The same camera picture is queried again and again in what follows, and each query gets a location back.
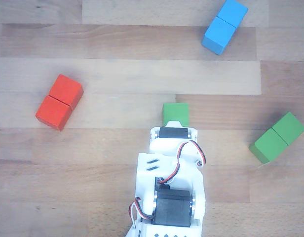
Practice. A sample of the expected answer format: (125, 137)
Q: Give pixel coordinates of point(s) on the long blue block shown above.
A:
(223, 27)

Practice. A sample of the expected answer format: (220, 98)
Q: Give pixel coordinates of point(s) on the long green block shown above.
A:
(275, 139)

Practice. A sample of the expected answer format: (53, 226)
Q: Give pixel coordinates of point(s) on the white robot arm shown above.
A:
(166, 168)

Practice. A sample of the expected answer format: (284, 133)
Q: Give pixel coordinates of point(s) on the long red block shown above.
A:
(59, 102)

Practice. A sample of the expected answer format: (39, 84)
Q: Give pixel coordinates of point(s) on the small green cube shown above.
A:
(175, 112)

